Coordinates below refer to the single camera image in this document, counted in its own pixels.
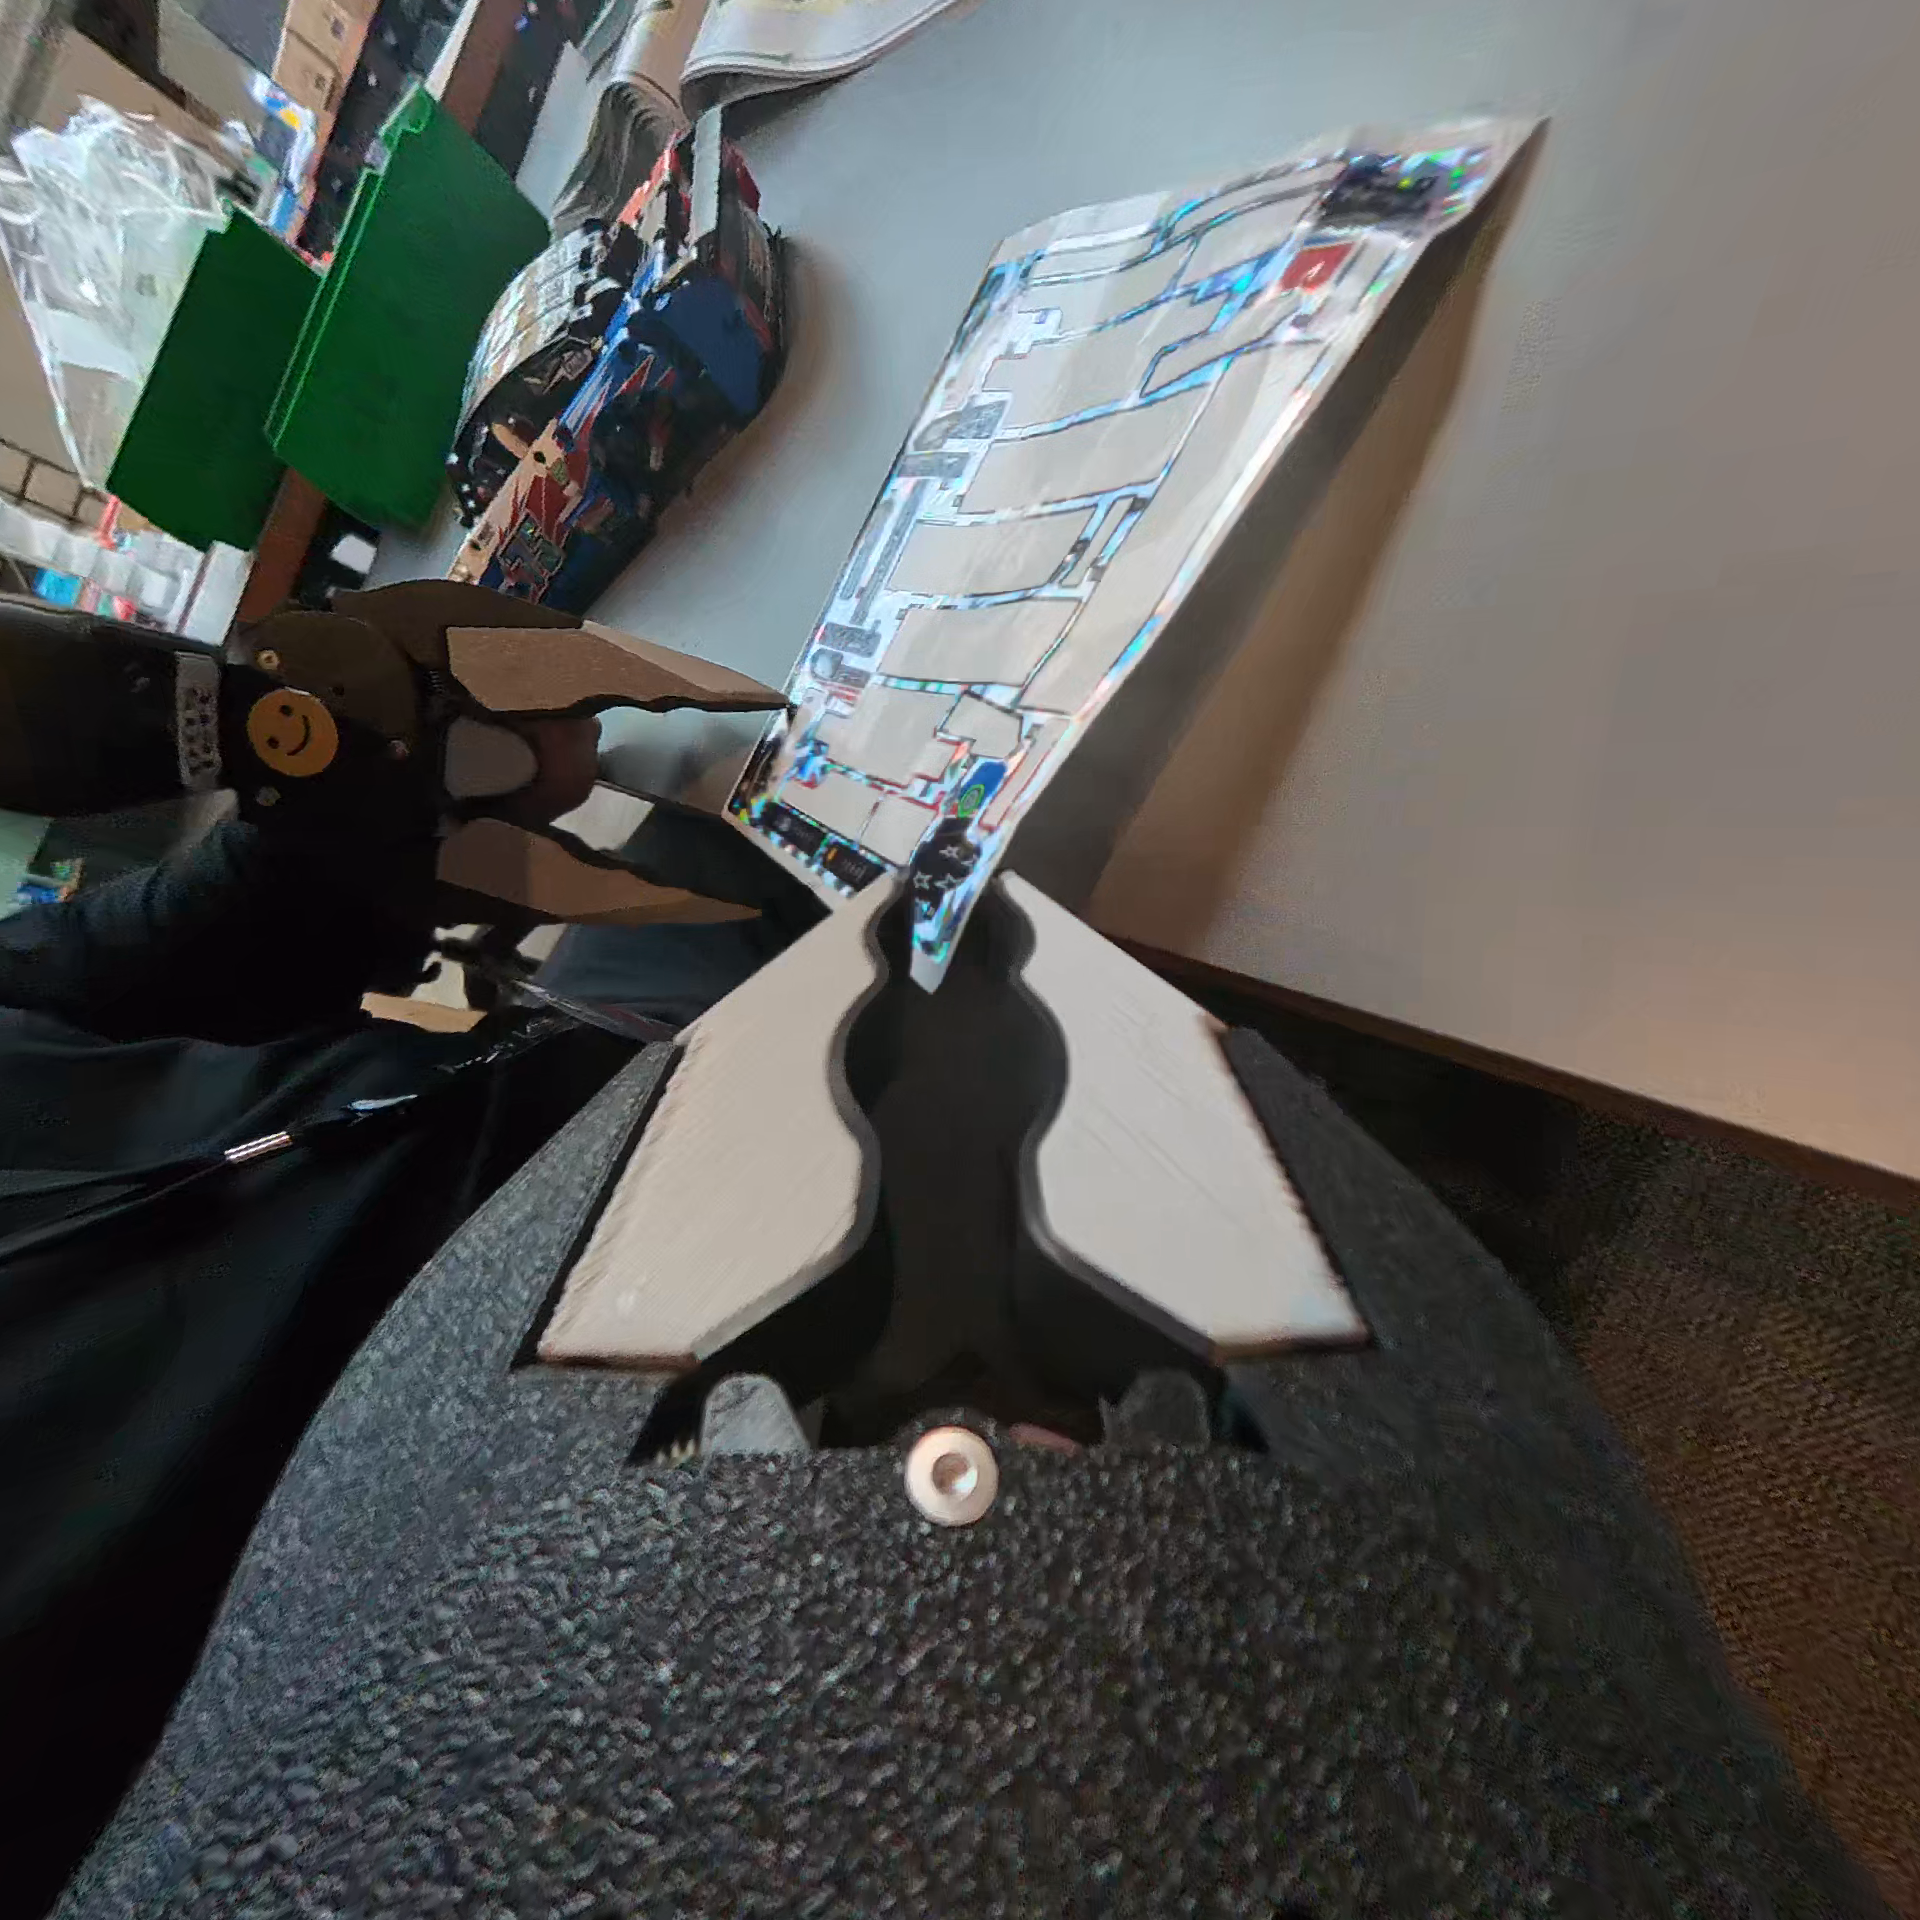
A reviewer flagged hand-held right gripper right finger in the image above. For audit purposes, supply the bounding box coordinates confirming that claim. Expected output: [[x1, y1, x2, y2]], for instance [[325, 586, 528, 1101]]
[[984, 871, 1372, 1367]]

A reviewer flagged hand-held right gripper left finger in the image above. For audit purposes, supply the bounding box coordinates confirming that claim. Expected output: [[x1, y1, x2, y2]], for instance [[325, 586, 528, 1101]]
[[538, 878, 924, 1374]]

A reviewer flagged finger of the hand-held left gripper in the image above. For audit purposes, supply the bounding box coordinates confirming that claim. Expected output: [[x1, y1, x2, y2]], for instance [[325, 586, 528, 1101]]
[[444, 618, 801, 807], [439, 814, 789, 928]]

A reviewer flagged toy brick race car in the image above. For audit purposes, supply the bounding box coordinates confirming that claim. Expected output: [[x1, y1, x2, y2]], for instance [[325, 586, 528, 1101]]
[[448, 128, 789, 618]]

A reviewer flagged holographic sticker sheet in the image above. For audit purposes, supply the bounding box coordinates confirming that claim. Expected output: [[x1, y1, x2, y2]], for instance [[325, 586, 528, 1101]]
[[724, 112, 1549, 995]]

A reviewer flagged person's left forearm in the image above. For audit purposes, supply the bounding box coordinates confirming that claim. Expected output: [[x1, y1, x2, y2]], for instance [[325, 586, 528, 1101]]
[[0, 815, 453, 1052]]

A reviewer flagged green plastic bin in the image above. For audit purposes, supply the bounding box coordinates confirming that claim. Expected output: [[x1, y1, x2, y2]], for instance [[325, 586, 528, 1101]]
[[106, 211, 325, 548], [268, 88, 549, 534]]

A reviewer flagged clear plastic bag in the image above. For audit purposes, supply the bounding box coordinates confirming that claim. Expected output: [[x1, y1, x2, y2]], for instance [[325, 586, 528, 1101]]
[[0, 95, 243, 483]]

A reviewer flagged person's dark clothing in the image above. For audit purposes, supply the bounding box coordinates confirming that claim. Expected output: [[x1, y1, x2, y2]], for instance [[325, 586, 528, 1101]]
[[0, 885, 693, 1920]]

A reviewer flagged open instruction booklet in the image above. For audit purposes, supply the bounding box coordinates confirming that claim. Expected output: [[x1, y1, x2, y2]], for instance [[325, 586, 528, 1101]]
[[569, 0, 963, 204]]

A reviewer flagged black lanyard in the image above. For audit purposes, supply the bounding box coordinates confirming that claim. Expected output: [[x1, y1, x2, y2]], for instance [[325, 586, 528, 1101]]
[[0, 996, 676, 1261]]

